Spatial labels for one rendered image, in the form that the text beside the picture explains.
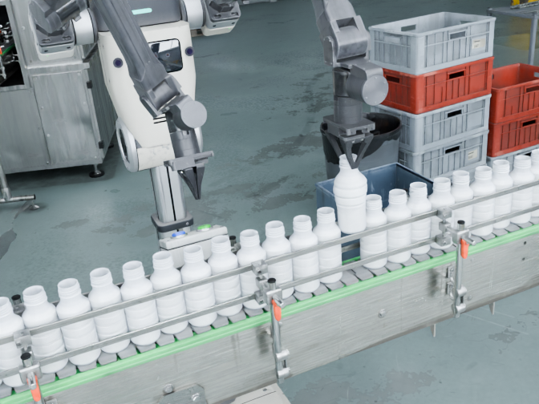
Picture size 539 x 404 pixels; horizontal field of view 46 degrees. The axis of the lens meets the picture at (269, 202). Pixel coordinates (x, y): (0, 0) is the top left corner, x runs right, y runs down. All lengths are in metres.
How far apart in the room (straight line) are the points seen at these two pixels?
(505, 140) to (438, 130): 0.67
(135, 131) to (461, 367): 1.69
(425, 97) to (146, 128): 2.21
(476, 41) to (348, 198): 2.63
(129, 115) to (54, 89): 3.15
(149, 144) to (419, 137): 2.20
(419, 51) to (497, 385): 1.76
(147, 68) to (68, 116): 3.56
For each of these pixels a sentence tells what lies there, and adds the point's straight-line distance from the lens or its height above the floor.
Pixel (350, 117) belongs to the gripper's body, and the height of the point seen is 1.37.
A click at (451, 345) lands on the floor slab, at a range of 2.90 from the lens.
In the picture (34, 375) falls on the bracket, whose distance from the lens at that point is 1.17.
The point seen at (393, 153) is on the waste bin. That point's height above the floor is 0.50.
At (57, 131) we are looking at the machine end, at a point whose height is 0.41.
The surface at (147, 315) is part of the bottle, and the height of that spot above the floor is 1.07.
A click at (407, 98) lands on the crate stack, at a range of 3.68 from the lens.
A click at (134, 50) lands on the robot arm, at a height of 1.52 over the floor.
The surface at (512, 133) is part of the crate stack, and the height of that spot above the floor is 0.35.
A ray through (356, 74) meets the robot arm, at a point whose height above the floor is 1.46.
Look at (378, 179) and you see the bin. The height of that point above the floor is 0.90.
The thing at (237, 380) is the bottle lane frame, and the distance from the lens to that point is 1.38.
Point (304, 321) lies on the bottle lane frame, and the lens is 1.37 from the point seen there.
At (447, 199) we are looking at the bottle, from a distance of 1.49.
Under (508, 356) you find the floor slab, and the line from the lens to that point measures 2.89.
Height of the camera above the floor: 1.74
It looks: 24 degrees down
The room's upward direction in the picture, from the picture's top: 5 degrees counter-clockwise
